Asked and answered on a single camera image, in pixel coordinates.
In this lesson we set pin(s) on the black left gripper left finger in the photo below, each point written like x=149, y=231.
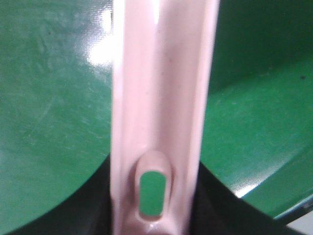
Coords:
x=88, y=211

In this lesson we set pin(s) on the pink dustpan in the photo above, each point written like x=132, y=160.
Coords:
x=162, y=61

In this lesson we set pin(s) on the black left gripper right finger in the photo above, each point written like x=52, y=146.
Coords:
x=217, y=211

